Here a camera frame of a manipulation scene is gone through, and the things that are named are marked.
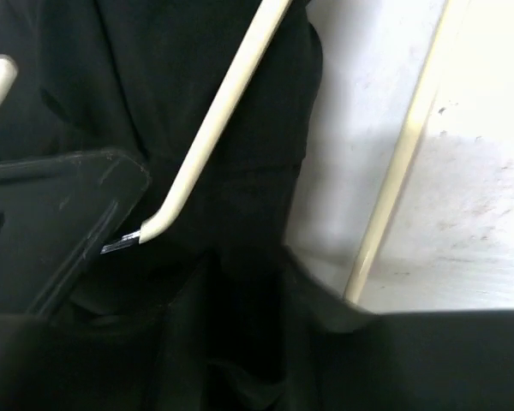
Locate cream wire hanger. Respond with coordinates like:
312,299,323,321
101,1,469,303

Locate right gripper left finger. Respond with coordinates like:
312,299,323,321
0,150,150,410

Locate black trousers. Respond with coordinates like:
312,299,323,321
0,0,325,411

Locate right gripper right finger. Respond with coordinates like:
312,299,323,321
282,250,514,410

